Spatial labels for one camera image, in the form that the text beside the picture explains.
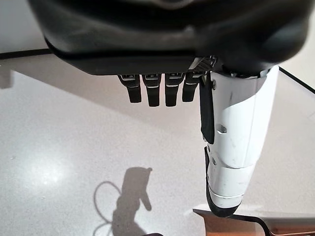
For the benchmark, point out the left five-finger robot hand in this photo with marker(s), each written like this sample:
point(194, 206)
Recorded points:
point(160, 37)

